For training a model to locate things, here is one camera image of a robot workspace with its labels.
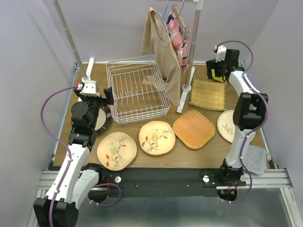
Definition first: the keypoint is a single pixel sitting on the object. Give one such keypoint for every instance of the wooden clip hanger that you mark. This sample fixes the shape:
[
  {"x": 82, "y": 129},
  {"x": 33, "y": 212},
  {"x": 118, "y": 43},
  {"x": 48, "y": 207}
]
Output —
[{"x": 177, "y": 13}]

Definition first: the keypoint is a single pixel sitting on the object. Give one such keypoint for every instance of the white clothes rack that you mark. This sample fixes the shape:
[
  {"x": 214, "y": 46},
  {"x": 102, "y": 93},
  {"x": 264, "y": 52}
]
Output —
[{"x": 86, "y": 74}]

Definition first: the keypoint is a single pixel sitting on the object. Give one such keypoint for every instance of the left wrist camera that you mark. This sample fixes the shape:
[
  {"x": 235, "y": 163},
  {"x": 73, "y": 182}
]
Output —
[{"x": 88, "y": 88}]

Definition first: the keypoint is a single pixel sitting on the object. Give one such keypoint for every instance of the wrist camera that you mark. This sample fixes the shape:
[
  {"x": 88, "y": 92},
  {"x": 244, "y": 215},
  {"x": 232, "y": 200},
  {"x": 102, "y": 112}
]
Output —
[
  {"x": 88, "y": 88},
  {"x": 220, "y": 51}
]

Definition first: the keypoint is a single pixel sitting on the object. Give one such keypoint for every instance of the black rimmed striped plate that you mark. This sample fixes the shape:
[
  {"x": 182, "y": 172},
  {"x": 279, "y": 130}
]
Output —
[{"x": 104, "y": 120}]

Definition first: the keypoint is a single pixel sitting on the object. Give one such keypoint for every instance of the blue wire hanger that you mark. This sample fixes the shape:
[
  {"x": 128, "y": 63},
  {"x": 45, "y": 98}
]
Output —
[{"x": 163, "y": 16}]

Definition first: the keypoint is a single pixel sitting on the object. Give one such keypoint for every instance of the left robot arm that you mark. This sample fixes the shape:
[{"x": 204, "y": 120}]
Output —
[{"x": 60, "y": 205}]

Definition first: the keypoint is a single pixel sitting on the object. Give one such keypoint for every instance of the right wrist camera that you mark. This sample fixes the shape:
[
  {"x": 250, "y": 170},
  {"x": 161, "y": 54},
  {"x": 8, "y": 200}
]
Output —
[{"x": 220, "y": 51}]

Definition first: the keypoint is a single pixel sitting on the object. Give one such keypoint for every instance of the white leaf pattern plate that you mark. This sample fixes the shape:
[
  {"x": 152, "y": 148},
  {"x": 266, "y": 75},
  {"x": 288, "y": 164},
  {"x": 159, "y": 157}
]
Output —
[{"x": 226, "y": 126}]

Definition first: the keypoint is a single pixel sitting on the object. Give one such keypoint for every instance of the right bird pattern plate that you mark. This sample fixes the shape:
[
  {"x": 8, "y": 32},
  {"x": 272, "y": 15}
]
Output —
[{"x": 157, "y": 138}]

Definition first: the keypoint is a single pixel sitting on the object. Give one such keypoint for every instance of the beige t-shirt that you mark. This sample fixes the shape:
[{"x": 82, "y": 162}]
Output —
[{"x": 156, "y": 40}]

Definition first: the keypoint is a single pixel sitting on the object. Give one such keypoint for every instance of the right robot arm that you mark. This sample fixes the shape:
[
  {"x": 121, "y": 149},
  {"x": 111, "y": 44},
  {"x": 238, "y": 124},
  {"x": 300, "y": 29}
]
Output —
[{"x": 250, "y": 112}]

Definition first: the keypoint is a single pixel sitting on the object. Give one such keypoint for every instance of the white wire dish rack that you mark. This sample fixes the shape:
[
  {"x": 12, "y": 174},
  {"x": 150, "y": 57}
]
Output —
[{"x": 138, "y": 89}]

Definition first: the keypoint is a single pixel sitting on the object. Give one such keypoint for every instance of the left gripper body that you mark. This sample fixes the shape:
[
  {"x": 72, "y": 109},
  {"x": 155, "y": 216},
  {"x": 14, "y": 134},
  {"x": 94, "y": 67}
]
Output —
[{"x": 94, "y": 104}]

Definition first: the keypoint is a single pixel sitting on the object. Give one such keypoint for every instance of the grey folded cloth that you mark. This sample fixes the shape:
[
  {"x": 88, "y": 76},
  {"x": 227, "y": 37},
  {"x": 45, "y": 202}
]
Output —
[{"x": 255, "y": 160}]

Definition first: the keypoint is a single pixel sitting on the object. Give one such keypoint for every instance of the left bird pattern plate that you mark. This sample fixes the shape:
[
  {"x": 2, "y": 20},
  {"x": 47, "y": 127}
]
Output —
[{"x": 116, "y": 151}]

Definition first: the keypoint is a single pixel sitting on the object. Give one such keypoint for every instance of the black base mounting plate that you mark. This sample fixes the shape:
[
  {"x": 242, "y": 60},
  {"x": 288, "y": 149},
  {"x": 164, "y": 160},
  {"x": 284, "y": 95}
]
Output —
[{"x": 164, "y": 182}]

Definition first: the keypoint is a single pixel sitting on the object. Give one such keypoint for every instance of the pink patterned garment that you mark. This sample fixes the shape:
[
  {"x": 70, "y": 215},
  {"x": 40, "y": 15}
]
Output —
[{"x": 179, "y": 46}]

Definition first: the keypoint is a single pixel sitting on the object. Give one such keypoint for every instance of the orange woven bamboo tray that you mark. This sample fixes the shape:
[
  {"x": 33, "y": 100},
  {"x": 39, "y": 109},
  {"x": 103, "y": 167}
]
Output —
[{"x": 193, "y": 129}]

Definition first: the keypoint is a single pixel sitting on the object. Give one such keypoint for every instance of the bird pattern plate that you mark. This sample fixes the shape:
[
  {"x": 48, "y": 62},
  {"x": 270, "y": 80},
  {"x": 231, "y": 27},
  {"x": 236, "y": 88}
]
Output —
[
  {"x": 116, "y": 151},
  {"x": 157, "y": 138}
]

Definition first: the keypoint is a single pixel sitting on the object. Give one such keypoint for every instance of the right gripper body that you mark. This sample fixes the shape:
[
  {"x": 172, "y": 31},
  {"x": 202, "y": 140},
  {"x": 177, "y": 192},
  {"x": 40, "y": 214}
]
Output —
[{"x": 218, "y": 66}]

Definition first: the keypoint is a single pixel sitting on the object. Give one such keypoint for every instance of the green yellow woven mat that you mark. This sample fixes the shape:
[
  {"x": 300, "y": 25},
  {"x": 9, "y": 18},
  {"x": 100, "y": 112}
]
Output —
[{"x": 208, "y": 95}]

